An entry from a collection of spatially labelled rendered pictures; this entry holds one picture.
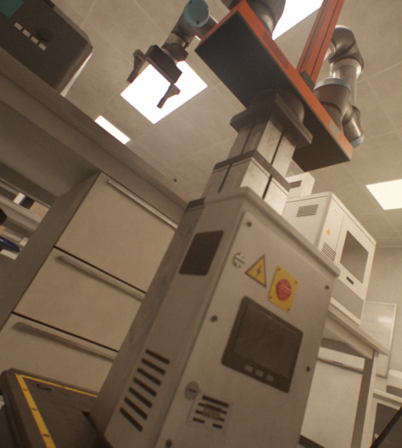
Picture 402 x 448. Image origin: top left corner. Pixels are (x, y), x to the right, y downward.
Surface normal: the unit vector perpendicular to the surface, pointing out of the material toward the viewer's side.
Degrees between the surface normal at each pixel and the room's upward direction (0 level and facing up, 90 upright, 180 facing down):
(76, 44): 90
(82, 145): 90
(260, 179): 90
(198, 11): 115
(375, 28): 180
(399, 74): 180
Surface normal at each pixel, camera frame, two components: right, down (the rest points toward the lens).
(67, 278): 0.62, -0.08
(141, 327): -0.70, -0.52
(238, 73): -0.37, 0.85
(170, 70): 0.53, 0.36
